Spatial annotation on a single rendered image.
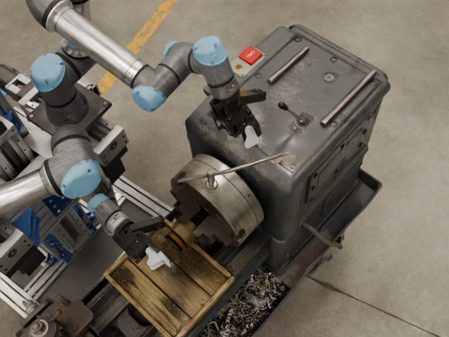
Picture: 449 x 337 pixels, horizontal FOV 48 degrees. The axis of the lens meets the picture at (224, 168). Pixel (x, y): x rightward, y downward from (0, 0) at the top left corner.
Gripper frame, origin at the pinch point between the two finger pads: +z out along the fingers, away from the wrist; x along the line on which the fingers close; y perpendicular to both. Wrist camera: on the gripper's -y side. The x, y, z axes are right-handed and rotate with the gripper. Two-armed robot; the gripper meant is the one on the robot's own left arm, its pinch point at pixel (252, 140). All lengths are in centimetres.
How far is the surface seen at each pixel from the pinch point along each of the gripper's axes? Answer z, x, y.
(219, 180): 10.8, -8.2, 11.6
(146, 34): 65, -214, -86
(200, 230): 23.5, -10.8, 24.3
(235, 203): 16.7, -2.2, 13.0
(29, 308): 26, -43, 78
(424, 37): 118, -74, -204
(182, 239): 22.4, -12.4, 30.2
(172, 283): 44, -21, 40
